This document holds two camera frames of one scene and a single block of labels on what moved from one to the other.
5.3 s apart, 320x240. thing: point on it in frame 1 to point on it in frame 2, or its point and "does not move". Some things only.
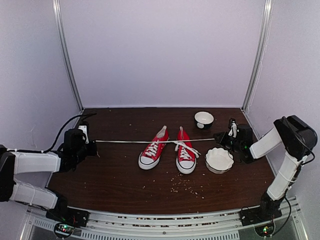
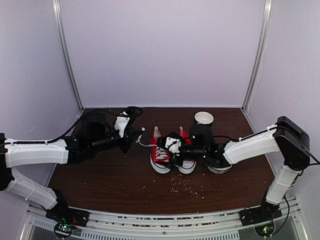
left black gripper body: x=80 y=153 to x=103 y=144
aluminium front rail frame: x=105 y=225 does not move
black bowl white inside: x=204 y=119 does not move
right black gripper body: x=236 y=146 to x=197 y=153
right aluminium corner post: x=265 y=34 does not move
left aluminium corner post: x=63 y=41 does not move
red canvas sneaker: x=151 y=154 to x=159 y=157
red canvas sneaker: x=186 y=154 does not move
